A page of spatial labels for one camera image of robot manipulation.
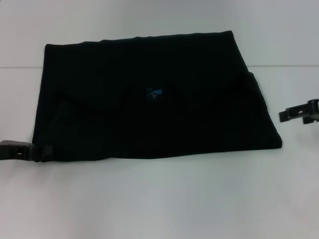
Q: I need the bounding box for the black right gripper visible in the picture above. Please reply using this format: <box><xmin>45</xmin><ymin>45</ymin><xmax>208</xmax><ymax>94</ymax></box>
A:
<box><xmin>278</xmin><ymin>98</ymin><xmax>319</xmax><ymax>125</ymax></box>

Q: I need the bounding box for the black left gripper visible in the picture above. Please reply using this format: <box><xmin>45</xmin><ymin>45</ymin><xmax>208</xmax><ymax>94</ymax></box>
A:
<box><xmin>0</xmin><ymin>139</ymin><xmax>53</xmax><ymax>163</ymax></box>

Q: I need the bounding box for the black shirt with FREE print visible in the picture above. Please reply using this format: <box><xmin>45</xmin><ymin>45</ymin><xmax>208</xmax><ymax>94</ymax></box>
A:
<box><xmin>32</xmin><ymin>30</ymin><xmax>283</xmax><ymax>164</ymax></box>

